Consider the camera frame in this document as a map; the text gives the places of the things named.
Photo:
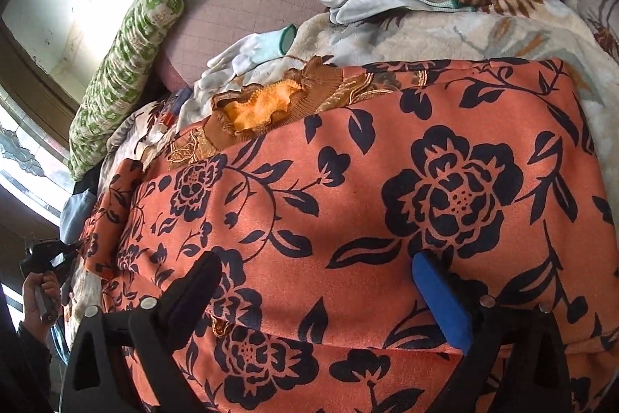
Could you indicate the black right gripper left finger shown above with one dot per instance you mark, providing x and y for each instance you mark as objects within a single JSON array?
[{"x": 98, "y": 378}]

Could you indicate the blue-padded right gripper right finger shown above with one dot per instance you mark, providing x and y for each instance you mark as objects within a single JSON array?
[{"x": 536, "y": 378}]

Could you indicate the orange black floral garment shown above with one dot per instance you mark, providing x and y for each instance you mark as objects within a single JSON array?
[{"x": 488, "y": 165}]

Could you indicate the person's left hand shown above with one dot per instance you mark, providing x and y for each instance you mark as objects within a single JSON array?
[{"x": 48, "y": 284}]

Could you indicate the blue folded cloth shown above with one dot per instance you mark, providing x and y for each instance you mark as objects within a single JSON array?
[{"x": 76, "y": 211}]

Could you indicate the stained glass window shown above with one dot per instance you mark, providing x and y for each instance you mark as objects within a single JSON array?
[{"x": 34, "y": 187}]

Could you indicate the small red blue packet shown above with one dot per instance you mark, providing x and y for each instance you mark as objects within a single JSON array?
[{"x": 171, "y": 110}]

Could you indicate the green white patterned pillow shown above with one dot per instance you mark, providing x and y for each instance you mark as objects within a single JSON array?
[{"x": 119, "y": 81}]

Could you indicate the white glove with teal cuff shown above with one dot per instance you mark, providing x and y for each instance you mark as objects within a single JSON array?
[{"x": 244, "y": 55}]

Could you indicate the cream leaf-print fleece blanket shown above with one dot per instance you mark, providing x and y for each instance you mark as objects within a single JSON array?
[{"x": 583, "y": 33}]

